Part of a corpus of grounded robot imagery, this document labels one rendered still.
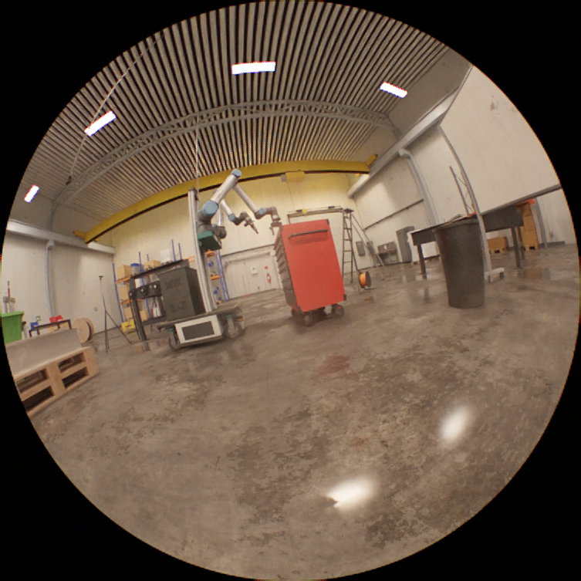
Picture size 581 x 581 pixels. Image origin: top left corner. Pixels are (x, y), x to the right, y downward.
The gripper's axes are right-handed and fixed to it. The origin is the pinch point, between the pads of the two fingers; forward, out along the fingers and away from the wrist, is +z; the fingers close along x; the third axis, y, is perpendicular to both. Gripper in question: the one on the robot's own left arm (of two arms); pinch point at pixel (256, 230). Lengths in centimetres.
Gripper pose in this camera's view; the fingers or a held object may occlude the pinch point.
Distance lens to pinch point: 239.0
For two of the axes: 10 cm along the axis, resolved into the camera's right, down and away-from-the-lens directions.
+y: 8.0, -5.9, 0.5
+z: 6.0, 8.0, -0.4
